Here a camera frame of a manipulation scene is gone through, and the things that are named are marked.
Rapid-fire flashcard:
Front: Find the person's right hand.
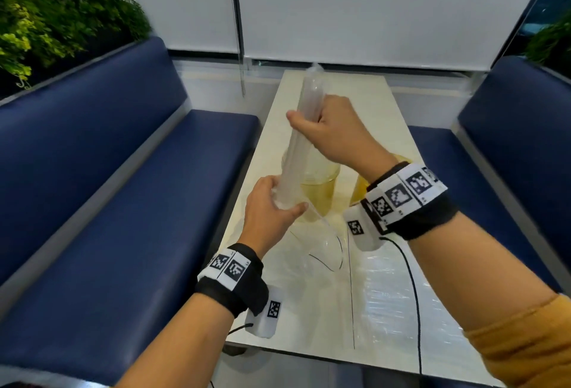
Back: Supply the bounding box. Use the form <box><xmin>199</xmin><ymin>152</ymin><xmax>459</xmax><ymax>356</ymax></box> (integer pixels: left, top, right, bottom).
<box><xmin>285</xmin><ymin>94</ymin><xmax>400</xmax><ymax>183</ymax></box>

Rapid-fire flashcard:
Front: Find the person's left hand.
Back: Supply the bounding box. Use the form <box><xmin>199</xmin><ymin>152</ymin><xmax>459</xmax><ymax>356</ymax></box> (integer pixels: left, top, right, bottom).
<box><xmin>236</xmin><ymin>174</ymin><xmax>309</xmax><ymax>259</ymax></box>

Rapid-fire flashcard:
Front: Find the yellow plastic jar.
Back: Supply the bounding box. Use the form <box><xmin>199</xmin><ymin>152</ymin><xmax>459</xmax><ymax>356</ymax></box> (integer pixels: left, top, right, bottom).
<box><xmin>281</xmin><ymin>151</ymin><xmax>341</xmax><ymax>223</ymax></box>
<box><xmin>349</xmin><ymin>154</ymin><xmax>413</xmax><ymax>206</ymax></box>

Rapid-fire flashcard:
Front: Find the bundle of clear straws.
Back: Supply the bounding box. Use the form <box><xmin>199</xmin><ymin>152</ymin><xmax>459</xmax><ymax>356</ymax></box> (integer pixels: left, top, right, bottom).
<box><xmin>272</xmin><ymin>63</ymin><xmax>327</xmax><ymax>211</ymax></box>

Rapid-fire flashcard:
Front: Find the clear zip bag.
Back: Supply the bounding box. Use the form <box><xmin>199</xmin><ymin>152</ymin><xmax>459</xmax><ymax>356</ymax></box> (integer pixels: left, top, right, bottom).
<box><xmin>267</xmin><ymin>195</ymin><xmax>353</xmax><ymax>312</ymax></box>
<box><xmin>347</xmin><ymin>240</ymin><xmax>469</xmax><ymax>357</ymax></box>

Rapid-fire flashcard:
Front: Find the person's left forearm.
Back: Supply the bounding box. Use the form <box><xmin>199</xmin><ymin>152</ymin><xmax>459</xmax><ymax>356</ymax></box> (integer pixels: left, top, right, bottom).
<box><xmin>115</xmin><ymin>293</ymin><xmax>235</xmax><ymax>388</ymax></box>

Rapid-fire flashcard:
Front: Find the person's right forearm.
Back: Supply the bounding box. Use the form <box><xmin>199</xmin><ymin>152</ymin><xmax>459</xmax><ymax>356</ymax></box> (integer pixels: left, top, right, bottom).
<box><xmin>408</xmin><ymin>211</ymin><xmax>559</xmax><ymax>337</ymax></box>

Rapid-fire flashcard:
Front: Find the black marker wristband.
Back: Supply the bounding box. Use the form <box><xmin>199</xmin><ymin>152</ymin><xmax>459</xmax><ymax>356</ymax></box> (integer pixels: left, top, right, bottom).
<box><xmin>194</xmin><ymin>243</ymin><xmax>270</xmax><ymax>318</ymax></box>
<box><xmin>360</xmin><ymin>161</ymin><xmax>459</xmax><ymax>241</ymax></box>

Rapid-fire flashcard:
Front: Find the wide white roller blind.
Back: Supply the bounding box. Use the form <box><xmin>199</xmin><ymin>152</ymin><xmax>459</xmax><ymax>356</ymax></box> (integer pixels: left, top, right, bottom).
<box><xmin>234</xmin><ymin>0</ymin><xmax>559</xmax><ymax>73</ymax></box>

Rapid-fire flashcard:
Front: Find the navy blue bench sofa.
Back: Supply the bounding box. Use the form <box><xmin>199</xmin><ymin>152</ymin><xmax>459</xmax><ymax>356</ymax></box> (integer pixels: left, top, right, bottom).
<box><xmin>0</xmin><ymin>36</ymin><xmax>261</xmax><ymax>386</ymax></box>
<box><xmin>408</xmin><ymin>56</ymin><xmax>571</xmax><ymax>388</ymax></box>

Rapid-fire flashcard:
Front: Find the clear blind wand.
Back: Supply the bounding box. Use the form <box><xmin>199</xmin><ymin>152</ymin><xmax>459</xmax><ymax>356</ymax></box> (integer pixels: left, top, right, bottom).
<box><xmin>228</xmin><ymin>0</ymin><xmax>247</xmax><ymax>98</ymax></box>

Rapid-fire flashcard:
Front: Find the green artificial plant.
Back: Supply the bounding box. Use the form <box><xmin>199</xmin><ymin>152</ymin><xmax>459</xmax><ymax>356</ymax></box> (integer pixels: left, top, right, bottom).
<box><xmin>0</xmin><ymin>0</ymin><xmax>152</xmax><ymax>89</ymax></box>
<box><xmin>526</xmin><ymin>12</ymin><xmax>571</xmax><ymax>79</ymax></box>

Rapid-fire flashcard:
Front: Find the mustard yellow sweater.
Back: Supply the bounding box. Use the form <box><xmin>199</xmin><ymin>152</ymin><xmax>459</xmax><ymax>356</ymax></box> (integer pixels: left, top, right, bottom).
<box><xmin>463</xmin><ymin>293</ymin><xmax>571</xmax><ymax>388</ymax></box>

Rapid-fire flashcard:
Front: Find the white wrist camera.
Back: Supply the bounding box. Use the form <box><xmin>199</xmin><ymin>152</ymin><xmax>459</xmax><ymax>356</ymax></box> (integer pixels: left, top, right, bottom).
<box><xmin>342</xmin><ymin>204</ymin><xmax>387</xmax><ymax>252</ymax></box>
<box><xmin>244</xmin><ymin>284</ymin><xmax>284</xmax><ymax>339</ymax></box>

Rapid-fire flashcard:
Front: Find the black cable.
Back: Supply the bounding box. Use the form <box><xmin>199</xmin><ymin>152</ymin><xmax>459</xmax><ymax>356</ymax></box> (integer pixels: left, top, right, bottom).
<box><xmin>379</xmin><ymin>236</ymin><xmax>423</xmax><ymax>375</ymax></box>
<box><xmin>209</xmin><ymin>323</ymin><xmax>254</xmax><ymax>388</ymax></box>

